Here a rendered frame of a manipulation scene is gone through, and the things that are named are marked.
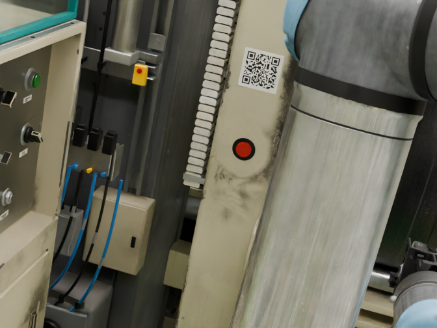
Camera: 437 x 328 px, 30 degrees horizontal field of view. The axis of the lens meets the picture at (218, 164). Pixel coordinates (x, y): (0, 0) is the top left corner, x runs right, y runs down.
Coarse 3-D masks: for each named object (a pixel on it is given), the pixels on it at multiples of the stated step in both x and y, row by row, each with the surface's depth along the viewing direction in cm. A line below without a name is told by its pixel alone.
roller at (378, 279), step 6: (378, 264) 155; (372, 270) 153; (378, 270) 153; (384, 270) 153; (390, 270) 153; (396, 270) 154; (372, 276) 153; (378, 276) 153; (384, 276) 153; (372, 282) 153; (378, 282) 153; (384, 282) 153; (378, 288) 154; (384, 288) 153; (390, 288) 153
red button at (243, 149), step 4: (240, 144) 158; (244, 144) 158; (248, 144) 158; (236, 148) 159; (240, 148) 159; (244, 148) 158; (248, 148) 158; (240, 152) 159; (244, 152) 159; (248, 152) 158; (244, 156) 159
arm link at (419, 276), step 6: (408, 276) 111; (414, 276) 110; (420, 276) 109; (426, 276) 108; (432, 276) 108; (402, 282) 111; (408, 282) 108; (396, 288) 112; (402, 288) 109; (396, 294) 110; (390, 300) 109
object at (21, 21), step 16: (0, 0) 113; (16, 0) 118; (32, 0) 123; (48, 0) 129; (64, 0) 136; (0, 16) 114; (16, 16) 119; (32, 16) 125; (48, 16) 131; (64, 16) 136; (0, 32) 115; (16, 32) 119; (32, 32) 124
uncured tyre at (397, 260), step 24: (432, 120) 129; (432, 144) 129; (408, 168) 131; (432, 168) 130; (408, 192) 133; (432, 192) 132; (408, 216) 135; (432, 216) 134; (384, 240) 141; (432, 240) 137; (384, 264) 152
